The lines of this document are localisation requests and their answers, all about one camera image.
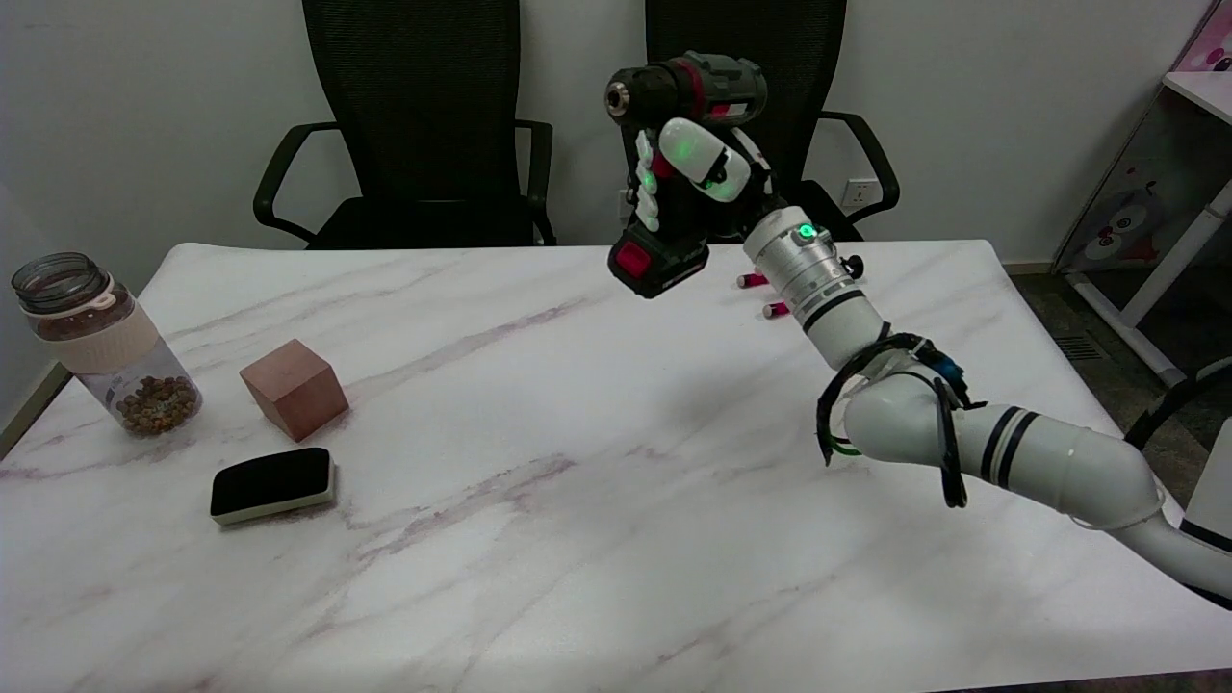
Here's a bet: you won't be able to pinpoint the floor vent grate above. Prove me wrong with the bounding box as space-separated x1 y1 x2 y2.
1052 332 1113 365

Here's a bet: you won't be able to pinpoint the black whiteboard eraser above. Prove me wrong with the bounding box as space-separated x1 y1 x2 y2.
210 447 337 526

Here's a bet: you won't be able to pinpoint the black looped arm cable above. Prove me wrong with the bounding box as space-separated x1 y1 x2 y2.
815 332 988 509

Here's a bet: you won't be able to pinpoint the pinkish brown wooden cube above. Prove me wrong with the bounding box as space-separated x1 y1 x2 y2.
239 339 350 443

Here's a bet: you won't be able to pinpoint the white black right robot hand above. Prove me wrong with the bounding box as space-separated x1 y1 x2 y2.
630 117 786 242

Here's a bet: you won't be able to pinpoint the green red power screwdriver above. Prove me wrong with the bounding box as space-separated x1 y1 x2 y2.
604 51 769 300

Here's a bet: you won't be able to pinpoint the white desk with cartoon panel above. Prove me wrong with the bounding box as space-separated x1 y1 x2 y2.
1052 0 1232 394

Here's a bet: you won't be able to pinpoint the black mesh office chair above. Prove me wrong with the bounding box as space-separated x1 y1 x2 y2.
619 0 901 245
253 0 558 251

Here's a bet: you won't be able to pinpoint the black hanging cable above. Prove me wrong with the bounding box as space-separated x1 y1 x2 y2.
1121 356 1232 451

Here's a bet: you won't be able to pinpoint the glass jar with nuts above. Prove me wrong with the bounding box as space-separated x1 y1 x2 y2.
12 252 204 439

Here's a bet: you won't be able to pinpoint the red-handled black pliers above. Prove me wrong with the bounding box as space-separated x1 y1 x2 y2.
736 254 865 320

